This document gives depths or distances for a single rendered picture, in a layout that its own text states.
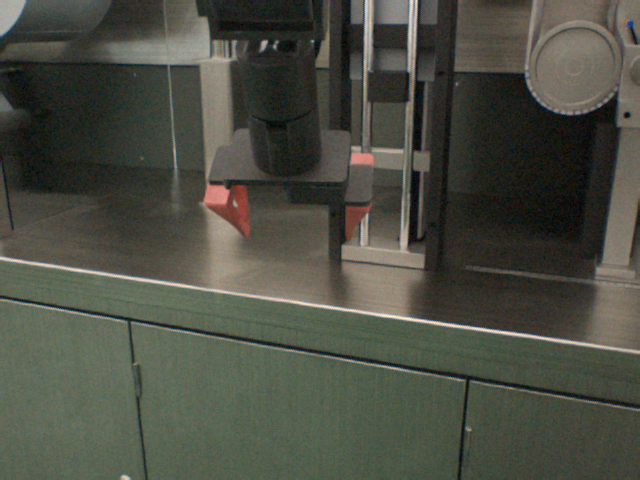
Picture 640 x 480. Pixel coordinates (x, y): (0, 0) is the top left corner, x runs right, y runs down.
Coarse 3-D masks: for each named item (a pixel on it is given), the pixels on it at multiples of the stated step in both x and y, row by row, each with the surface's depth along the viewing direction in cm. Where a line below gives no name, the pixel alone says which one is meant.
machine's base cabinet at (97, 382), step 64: (0, 320) 106; (64, 320) 101; (128, 320) 97; (192, 320) 92; (0, 384) 111; (64, 384) 105; (128, 384) 100; (192, 384) 96; (256, 384) 92; (320, 384) 88; (384, 384) 85; (448, 384) 82; (512, 384) 80; (576, 384) 76; (0, 448) 116; (64, 448) 110; (128, 448) 105; (192, 448) 100; (256, 448) 96; (320, 448) 92; (384, 448) 88; (448, 448) 84; (512, 448) 81; (576, 448) 78
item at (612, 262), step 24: (624, 48) 85; (624, 72) 85; (624, 96) 85; (624, 120) 83; (624, 144) 86; (624, 168) 87; (624, 192) 88; (624, 216) 89; (624, 240) 90; (600, 264) 91; (624, 264) 91
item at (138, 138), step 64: (0, 0) 102; (64, 0) 115; (128, 0) 131; (0, 64) 103; (64, 64) 116; (128, 64) 133; (0, 128) 105; (64, 128) 118; (128, 128) 136; (64, 192) 120
